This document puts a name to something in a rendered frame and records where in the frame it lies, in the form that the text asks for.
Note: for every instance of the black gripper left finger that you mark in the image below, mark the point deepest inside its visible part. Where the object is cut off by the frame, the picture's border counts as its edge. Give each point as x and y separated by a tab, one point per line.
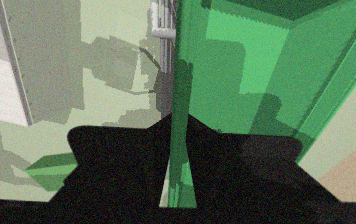
149	147

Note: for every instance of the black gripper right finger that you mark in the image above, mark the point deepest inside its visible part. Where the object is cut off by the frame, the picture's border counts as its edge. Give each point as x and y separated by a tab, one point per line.
209	153

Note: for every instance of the green block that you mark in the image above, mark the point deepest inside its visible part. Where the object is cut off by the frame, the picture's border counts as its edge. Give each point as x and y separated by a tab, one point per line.
51	170

